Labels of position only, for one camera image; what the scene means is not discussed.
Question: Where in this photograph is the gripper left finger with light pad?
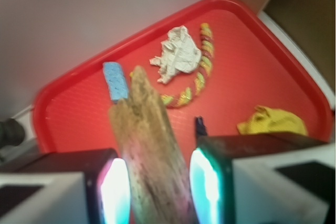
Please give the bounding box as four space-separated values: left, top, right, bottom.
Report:
1 148 131 223

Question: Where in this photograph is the gripper right finger with light pad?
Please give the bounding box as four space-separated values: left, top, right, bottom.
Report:
190 133 335 223

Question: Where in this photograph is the brown wood chip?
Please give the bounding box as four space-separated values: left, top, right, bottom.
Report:
109 66 198 223

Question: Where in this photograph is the yellow microfiber cloth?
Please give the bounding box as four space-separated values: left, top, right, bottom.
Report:
237 105 308 136

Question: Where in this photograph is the grey faucet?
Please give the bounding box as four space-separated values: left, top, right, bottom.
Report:
1 118 25 148

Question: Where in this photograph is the blue sponge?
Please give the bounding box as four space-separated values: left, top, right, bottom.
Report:
103 62 129 104

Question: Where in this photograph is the red plastic tray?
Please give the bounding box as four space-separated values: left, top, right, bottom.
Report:
33 0 332 157

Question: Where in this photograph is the crumpled white paper towel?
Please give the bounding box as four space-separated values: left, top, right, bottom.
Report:
149 26 202 84

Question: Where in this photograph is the brown cardboard box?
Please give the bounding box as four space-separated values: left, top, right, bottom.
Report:
240 0 335 90

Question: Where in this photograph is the navy blue rope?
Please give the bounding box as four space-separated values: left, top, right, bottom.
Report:
194 115 208 138

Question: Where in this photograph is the multicolour twisted rope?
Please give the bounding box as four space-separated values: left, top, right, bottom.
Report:
130 22 215 109

